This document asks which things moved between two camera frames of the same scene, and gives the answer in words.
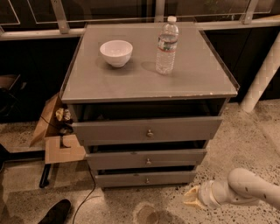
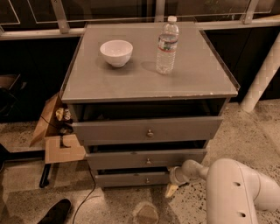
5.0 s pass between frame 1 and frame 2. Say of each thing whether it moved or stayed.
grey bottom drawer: stayed
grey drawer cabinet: stayed
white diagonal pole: stayed
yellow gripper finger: moved
